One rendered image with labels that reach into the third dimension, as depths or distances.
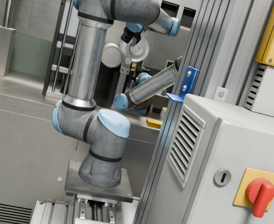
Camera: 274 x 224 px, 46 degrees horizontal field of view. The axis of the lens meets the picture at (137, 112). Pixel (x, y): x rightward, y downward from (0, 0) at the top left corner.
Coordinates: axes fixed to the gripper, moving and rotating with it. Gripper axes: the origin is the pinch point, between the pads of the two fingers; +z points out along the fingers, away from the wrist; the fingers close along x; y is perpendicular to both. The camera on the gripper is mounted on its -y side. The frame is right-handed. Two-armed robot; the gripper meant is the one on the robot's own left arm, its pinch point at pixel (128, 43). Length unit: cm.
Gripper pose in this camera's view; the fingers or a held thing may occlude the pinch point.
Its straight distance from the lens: 170.6
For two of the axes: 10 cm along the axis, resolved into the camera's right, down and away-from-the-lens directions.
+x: -7.5, -6.5, 0.6
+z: -2.5, 3.7, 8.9
